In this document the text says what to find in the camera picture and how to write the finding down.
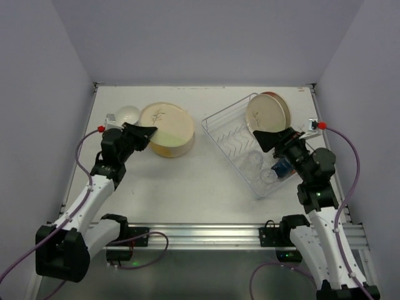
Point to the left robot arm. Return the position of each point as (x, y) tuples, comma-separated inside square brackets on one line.
[(64, 248)]

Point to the clear glass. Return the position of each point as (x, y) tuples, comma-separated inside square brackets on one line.
[(268, 178), (255, 160)]

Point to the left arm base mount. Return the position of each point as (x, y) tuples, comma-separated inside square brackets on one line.
[(121, 249)]

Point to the white ceramic bowl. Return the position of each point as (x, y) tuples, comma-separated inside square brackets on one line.
[(127, 114)]

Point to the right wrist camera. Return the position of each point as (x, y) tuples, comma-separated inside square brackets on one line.
[(312, 130)]

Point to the clear glass far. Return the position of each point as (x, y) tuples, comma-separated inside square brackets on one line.
[(255, 160)]

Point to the cream plate orange patch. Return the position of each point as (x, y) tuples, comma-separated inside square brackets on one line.
[(284, 106)]

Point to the cream plate green patch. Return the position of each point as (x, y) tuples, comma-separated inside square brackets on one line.
[(175, 127)]

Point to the cream plate yellow patch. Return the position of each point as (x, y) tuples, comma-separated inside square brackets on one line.
[(175, 150)]

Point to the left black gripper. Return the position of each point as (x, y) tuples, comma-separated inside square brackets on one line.
[(130, 137)]

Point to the blue mug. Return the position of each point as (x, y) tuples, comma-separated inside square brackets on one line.
[(283, 168)]

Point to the clear glass near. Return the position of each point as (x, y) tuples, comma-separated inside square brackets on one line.
[(268, 178)]

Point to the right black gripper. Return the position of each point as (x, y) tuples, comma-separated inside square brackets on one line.
[(284, 141)]

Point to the aluminium mounting rail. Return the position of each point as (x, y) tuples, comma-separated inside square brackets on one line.
[(226, 237)]

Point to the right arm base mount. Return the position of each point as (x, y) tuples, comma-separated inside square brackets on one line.
[(275, 240)]

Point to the white wire dish rack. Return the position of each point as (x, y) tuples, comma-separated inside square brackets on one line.
[(231, 129)]

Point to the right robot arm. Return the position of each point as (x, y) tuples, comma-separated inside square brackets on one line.
[(318, 234)]

